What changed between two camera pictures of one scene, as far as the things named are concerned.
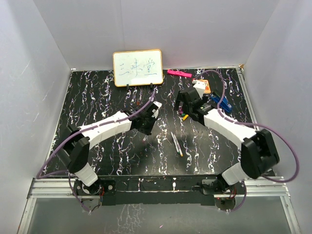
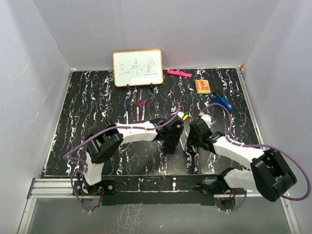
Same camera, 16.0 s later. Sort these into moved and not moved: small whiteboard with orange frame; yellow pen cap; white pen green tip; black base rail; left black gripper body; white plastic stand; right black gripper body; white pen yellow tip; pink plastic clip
Moved: left black gripper body; white pen yellow tip; right black gripper body; white plastic stand; white pen green tip
Not moved: small whiteboard with orange frame; yellow pen cap; pink plastic clip; black base rail
